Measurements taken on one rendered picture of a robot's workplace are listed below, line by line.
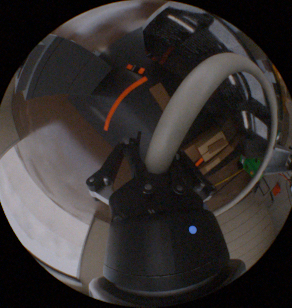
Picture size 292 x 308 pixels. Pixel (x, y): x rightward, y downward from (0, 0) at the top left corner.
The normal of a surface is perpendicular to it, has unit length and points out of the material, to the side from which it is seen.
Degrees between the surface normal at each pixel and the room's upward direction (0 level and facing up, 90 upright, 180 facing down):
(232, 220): 90
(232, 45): 45
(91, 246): 90
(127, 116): 0
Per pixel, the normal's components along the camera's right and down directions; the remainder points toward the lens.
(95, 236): 0.75, -0.56
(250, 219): -0.66, -0.66
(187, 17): -0.52, 0.78
